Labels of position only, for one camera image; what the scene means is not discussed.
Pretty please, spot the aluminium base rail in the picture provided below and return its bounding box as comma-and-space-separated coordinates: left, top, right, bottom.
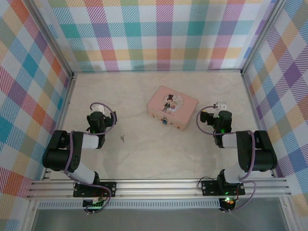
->
26, 177, 292, 201

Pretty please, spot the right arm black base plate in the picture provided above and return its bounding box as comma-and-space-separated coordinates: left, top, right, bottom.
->
201, 180, 246, 196

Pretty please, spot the green-lit controller board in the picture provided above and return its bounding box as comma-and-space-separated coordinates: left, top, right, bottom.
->
82, 196, 107, 209

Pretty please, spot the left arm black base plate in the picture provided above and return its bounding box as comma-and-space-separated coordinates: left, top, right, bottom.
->
73, 181, 117, 199

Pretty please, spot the slotted grey cable duct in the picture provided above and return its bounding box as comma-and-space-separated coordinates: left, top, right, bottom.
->
38, 200, 221, 210

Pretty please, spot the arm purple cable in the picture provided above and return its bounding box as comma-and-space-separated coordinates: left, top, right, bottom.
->
196, 105, 257, 214
64, 102, 117, 215

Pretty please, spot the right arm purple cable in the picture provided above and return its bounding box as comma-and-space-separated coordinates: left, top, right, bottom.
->
196, 105, 257, 214

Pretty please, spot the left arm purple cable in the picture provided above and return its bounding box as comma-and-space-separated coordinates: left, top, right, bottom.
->
64, 102, 117, 215

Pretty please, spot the aluminium side rail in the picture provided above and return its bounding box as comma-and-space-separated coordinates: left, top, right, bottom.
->
41, 71, 78, 181
240, 69, 277, 179

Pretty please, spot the aluminium frame post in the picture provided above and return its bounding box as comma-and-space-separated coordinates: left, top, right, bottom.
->
240, 0, 286, 73
24, 0, 74, 76

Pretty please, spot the grey metal panel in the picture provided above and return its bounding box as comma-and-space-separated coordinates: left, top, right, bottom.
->
32, 208, 288, 231

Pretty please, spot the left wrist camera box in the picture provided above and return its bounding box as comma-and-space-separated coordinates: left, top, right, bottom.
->
92, 103, 107, 114

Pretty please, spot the pink tin box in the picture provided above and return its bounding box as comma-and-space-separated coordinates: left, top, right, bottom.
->
146, 85, 199, 132

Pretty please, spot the aluminium frame leg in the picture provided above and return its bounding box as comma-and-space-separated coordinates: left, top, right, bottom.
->
279, 196, 298, 231
21, 199, 40, 231

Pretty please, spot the aluminium rear rail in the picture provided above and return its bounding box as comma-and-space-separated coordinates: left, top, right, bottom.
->
71, 68, 244, 75

